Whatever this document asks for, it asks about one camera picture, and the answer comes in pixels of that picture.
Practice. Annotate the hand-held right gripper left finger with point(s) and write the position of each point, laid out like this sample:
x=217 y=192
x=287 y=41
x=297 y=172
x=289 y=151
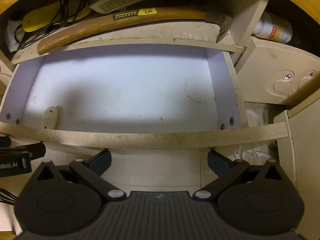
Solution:
x=101 y=161

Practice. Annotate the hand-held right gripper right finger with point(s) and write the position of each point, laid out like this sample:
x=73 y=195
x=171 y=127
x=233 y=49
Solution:
x=220 y=165

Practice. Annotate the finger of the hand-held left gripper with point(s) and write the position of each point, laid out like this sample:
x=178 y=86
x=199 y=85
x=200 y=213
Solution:
x=35 y=150
x=4 y=142

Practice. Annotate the cream drawer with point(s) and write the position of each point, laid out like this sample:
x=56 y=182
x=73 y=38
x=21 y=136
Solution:
x=125 y=92

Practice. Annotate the cream side cabinet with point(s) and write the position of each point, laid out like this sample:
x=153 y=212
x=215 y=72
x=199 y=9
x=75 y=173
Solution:
x=305 y=150

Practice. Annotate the cream cabinet door with screws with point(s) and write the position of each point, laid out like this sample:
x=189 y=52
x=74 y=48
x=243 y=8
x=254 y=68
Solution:
x=282 y=65

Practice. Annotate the yellow plastic device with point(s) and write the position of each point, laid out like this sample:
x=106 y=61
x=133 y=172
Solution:
x=35 y=21

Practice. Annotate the white bottle with red label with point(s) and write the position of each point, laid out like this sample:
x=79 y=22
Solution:
x=275 y=31

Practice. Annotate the cream desk with wooden trim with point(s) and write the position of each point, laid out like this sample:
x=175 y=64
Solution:
x=250 y=12

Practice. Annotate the small white plastic bracket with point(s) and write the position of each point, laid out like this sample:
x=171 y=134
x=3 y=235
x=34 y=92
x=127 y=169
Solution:
x=50 y=117

